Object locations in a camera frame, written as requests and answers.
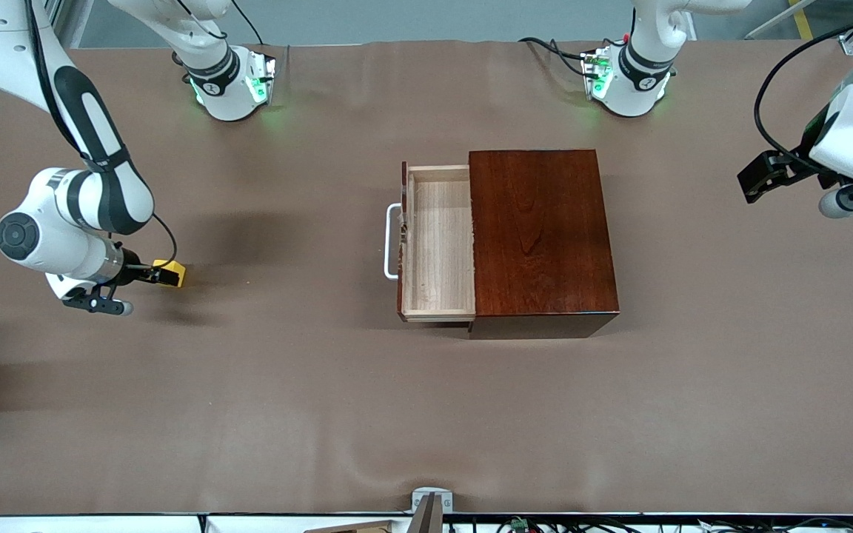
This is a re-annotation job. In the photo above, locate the grey metal clamp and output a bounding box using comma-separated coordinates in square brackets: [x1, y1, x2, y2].
[411, 487, 454, 514]

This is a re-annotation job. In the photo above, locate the yellow wooden block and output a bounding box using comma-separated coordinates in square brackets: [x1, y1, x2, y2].
[152, 259, 187, 289]

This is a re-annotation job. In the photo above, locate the brown table cover sheet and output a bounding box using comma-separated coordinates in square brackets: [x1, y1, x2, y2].
[0, 39, 853, 516]

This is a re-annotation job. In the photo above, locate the dark wooden cabinet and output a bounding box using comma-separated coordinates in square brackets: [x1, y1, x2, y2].
[468, 150, 620, 340]

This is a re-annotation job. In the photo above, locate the thin black cable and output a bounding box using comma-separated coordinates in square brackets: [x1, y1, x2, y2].
[497, 517, 653, 533]

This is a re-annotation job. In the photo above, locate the white metal drawer handle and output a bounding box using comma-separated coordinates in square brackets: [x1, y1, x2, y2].
[384, 203, 404, 281]

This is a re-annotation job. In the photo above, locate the light wooden plank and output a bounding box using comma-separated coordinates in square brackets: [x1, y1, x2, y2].
[304, 520, 396, 533]

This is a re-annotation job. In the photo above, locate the wooden drawer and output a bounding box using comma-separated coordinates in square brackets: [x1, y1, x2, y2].
[397, 161, 478, 324]

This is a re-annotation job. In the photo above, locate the brown camera mount post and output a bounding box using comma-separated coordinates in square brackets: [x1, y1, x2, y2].
[406, 493, 444, 533]

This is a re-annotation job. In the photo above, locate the black base cable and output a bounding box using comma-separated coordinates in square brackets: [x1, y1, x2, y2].
[230, 0, 265, 45]
[518, 36, 599, 79]

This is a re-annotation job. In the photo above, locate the grey vertical post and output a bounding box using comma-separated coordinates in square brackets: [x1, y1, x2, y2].
[49, 0, 95, 47]

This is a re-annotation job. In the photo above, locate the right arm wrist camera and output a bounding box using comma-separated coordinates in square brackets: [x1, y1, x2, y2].
[62, 284, 134, 318]

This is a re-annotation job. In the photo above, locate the yellow floor tape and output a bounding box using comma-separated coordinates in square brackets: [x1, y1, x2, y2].
[789, 0, 817, 41]

